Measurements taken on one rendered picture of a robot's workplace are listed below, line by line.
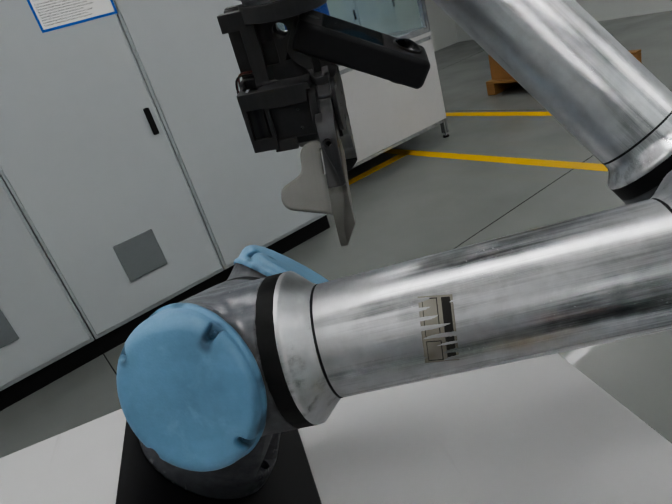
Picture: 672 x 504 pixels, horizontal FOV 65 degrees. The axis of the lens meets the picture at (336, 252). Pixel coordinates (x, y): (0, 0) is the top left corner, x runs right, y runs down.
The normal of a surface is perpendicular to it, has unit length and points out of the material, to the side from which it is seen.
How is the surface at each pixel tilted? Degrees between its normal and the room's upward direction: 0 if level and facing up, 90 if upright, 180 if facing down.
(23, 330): 90
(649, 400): 0
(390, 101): 90
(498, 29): 97
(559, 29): 67
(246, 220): 90
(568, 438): 0
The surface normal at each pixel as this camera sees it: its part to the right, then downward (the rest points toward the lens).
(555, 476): -0.27, -0.87
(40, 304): 0.58, 0.20
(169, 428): -0.30, 0.16
